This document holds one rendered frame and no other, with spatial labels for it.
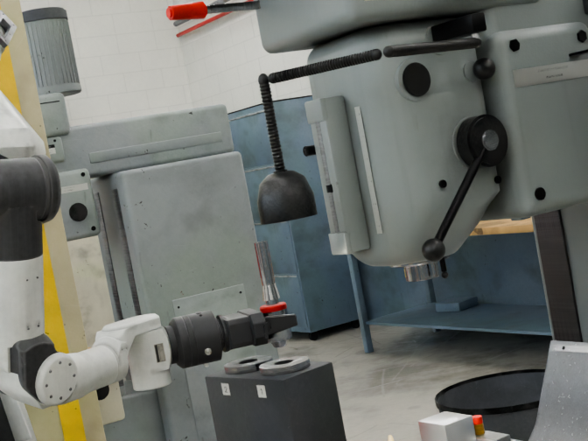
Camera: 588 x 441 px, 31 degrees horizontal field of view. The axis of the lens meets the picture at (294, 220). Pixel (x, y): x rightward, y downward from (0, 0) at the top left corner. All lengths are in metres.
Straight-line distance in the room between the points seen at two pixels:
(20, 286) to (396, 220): 0.53
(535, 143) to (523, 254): 6.10
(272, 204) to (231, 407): 0.70
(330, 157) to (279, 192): 0.14
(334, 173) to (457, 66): 0.22
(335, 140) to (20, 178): 0.44
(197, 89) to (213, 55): 0.57
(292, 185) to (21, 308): 0.46
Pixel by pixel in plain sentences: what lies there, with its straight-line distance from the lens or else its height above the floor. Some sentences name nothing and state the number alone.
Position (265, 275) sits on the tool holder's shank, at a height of 1.29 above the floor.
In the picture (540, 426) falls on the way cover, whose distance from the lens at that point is 1.88.
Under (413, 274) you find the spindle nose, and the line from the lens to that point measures 1.49.
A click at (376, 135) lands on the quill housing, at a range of 1.40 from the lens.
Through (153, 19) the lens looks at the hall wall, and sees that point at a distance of 11.43.
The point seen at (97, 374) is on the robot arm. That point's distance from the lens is 1.70.
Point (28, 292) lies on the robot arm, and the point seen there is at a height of 1.36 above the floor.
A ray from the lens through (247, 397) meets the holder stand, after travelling 1.89.
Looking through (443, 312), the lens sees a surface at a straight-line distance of 7.74.
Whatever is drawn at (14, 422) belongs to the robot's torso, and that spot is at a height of 1.13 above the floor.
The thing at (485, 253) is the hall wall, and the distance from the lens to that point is 7.89.
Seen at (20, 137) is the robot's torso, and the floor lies 1.58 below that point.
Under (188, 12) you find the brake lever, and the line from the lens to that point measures 1.47.
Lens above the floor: 1.47
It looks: 3 degrees down
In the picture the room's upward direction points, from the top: 10 degrees counter-clockwise
